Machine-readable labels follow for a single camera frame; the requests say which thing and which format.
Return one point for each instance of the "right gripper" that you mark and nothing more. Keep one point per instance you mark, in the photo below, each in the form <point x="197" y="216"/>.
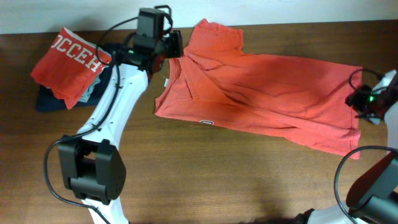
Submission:
<point x="354" y="99"/>

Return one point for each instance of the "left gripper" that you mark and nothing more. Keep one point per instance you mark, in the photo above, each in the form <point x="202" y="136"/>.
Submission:
<point x="175" y="45"/>

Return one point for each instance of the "orange t-shirt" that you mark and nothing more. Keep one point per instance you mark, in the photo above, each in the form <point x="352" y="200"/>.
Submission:
<point x="296" y="98"/>

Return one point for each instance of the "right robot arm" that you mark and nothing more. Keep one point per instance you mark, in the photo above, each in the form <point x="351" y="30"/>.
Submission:
<point x="372" y="197"/>

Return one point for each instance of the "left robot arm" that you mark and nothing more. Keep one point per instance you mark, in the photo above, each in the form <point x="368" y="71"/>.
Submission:
<point x="90" y="161"/>

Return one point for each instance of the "folded grey garment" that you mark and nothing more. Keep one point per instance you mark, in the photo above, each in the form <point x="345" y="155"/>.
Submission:
<point x="87" y="93"/>

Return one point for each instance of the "folded red soccer shirt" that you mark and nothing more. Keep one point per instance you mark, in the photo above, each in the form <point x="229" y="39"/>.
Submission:
<point x="70" y="66"/>

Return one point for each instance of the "folded navy garment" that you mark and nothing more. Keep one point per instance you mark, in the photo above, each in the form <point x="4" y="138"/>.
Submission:
<point x="48" y="102"/>

